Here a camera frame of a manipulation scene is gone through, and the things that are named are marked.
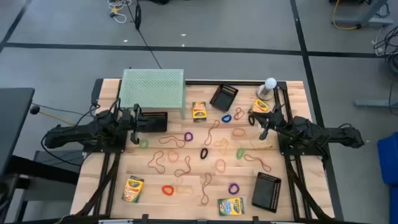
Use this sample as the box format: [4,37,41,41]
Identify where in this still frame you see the red rubber band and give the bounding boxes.
[147,151,167,175]
[174,155,192,178]
[233,106,246,121]
[243,154,272,173]
[200,172,213,206]
[159,134,187,149]
[203,119,221,146]

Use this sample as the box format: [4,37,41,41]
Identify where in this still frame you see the yellow floor cable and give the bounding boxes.
[331,0,362,31]

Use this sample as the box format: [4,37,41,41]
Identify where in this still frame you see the yellow green crayon box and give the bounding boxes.
[121,175,145,204]
[192,101,208,123]
[248,99,270,114]

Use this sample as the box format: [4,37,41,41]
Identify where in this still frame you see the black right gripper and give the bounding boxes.
[248,108,286,141]

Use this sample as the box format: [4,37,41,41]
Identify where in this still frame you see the grey low cabinet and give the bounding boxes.
[18,150,85,203]

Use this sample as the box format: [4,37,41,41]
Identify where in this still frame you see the green perforated metal shelf riser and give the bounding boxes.
[118,68,187,120]

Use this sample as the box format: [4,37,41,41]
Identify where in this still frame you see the grey desk leg frame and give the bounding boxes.
[329,0,394,28]

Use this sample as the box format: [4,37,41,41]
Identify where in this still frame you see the grey desk foot bar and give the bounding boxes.
[354,99,398,109]

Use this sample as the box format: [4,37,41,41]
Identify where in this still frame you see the black desk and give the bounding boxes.
[0,87,35,187]

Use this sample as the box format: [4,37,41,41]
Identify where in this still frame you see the yellow rubber band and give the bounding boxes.
[175,177,195,195]
[213,138,230,156]

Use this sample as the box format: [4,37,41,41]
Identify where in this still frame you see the green blue crayon box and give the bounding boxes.
[218,197,246,217]

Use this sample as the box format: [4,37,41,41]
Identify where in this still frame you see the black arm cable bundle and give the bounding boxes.
[284,154,331,220]
[73,151,123,219]

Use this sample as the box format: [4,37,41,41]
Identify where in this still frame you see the white yellow floor cables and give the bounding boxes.
[106,0,133,24]

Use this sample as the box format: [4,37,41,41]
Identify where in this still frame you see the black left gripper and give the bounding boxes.
[119,103,158,146]

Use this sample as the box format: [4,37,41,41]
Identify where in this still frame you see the black mesh plastic basket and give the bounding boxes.
[251,171,282,214]
[136,111,169,133]
[209,83,239,113]

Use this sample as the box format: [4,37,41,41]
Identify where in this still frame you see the white light bulb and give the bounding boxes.
[264,77,278,90]

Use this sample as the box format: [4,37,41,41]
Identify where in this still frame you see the yellow thin rod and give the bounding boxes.
[39,110,69,126]

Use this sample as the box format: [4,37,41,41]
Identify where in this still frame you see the black stand pole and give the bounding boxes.
[126,0,163,70]

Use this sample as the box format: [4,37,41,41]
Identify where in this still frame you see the black floor cable tangle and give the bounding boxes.
[372,24,398,75]

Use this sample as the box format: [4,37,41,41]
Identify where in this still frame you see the red orange spiral coil keychain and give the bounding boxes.
[161,184,175,197]

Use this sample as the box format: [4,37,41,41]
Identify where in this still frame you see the blue plastic bin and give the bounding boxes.
[377,131,398,224]

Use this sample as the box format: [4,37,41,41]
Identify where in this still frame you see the black flat corner panel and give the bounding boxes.
[90,78,104,107]

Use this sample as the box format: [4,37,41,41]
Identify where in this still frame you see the round metal lamp base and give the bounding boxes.
[256,83,275,101]

